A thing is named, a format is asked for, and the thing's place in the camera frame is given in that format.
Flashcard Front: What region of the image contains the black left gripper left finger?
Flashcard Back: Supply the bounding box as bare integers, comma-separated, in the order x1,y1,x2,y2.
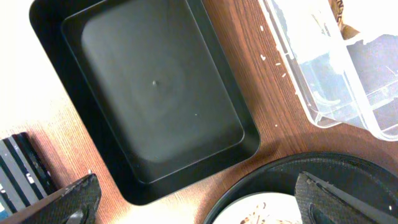
1,174,101,224

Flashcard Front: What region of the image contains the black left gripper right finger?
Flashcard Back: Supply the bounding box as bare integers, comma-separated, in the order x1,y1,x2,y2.
294,172,397,224

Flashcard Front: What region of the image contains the grey plate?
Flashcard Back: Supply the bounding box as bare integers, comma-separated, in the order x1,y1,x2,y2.
212,192,303,224

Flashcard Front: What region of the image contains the food scraps and rice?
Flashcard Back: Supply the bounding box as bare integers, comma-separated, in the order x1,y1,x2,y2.
240,202,302,224

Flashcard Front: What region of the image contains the white napkin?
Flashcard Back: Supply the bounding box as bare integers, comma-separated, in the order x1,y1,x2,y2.
275,0,397,61

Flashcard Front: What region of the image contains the brown snack wrapper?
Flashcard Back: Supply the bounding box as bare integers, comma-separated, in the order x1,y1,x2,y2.
328,0,359,40

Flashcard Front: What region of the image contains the striped black white object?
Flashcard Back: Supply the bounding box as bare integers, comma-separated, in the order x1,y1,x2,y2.
1,133,57,220

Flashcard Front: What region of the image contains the round black tray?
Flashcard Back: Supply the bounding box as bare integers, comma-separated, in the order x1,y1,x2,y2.
204,152,397,224

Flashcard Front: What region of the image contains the clear plastic bin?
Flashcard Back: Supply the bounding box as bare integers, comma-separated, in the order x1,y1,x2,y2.
259,0,397,141

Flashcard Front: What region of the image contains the black rectangular tray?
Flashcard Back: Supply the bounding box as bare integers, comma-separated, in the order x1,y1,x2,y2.
29,0,261,205

